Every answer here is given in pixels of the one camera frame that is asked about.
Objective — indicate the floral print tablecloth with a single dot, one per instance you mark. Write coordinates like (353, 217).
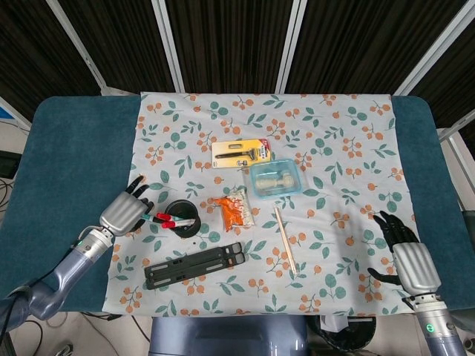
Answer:
(334, 167)

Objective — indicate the clear blue plastic container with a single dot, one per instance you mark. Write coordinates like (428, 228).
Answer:
(274, 167)

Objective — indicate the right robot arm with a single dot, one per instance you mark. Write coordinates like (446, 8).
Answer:
(436, 326)

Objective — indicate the black capped marker pen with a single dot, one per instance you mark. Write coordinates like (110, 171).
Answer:
(149, 217)

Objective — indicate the yellow carded razor pack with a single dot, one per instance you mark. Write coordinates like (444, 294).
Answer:
(241, 152)

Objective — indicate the wooden chopstick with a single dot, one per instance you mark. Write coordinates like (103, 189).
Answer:
(285, 241)

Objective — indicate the cream plastic fitting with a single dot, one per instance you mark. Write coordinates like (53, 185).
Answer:
(271, 182)

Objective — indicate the white frame post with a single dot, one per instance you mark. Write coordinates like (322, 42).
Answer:
(291, 44)
(434, 48)
(168, 44)
(76, 44)

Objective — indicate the teal table cover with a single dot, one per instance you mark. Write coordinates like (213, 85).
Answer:
(74, 148)

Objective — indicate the black waste bin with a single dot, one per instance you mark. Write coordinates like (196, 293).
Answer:
(352, 335)

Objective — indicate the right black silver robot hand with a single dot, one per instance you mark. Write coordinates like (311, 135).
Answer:
(415, 267)

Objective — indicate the black folding laptop stand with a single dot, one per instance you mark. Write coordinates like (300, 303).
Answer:
(193, 265)

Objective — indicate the orange snack packet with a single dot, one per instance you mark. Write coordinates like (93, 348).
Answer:
(232, 213)

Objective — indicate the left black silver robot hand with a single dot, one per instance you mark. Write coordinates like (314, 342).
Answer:
(120, 213)

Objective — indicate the black round pen holder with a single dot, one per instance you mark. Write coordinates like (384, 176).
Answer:
(182, 207)

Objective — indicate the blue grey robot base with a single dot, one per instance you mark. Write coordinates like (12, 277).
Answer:
(222, 333)

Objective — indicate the black box device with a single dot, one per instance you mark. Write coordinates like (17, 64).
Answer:
(8, 165)

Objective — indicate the red capped marker pen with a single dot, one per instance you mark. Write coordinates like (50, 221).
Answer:
(168, 224)
(165, 216)

